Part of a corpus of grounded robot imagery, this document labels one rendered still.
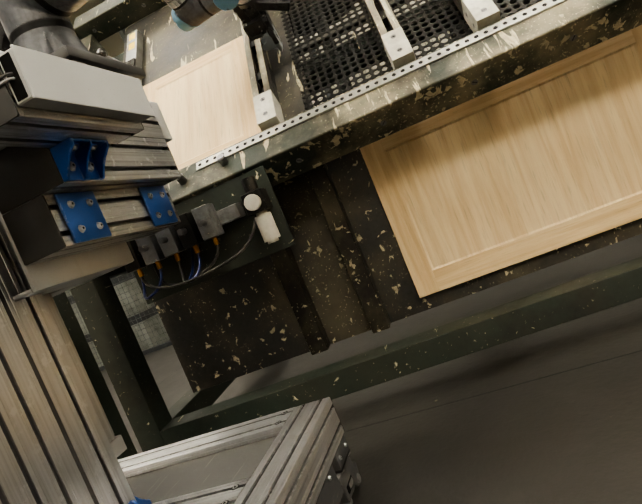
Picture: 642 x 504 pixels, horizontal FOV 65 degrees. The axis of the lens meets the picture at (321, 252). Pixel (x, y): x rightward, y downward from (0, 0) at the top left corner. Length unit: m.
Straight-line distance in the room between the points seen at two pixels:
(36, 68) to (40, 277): 0.36
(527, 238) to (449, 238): 0.23
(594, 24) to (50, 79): 1.23
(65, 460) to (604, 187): 1.52
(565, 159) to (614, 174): 0.15
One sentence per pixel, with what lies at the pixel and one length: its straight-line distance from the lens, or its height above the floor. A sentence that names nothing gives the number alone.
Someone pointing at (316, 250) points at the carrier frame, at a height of 0.52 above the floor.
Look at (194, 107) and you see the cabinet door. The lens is 1.85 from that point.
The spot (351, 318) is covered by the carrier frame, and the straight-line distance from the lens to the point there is 1.73.
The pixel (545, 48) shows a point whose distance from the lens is 1.49.
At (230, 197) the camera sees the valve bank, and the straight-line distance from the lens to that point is 1.48.
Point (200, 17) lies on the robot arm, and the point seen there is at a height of 1.27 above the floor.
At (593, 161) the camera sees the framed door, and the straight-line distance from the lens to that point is 1.72.
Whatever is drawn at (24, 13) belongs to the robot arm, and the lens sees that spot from 1.14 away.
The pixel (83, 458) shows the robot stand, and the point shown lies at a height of 0.39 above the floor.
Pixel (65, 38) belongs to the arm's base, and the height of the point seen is 1.10.
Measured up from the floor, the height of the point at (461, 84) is 0.79.
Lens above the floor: 0.61
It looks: 4 degrees down
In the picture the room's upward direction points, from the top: 23 degrees counter-clockwise
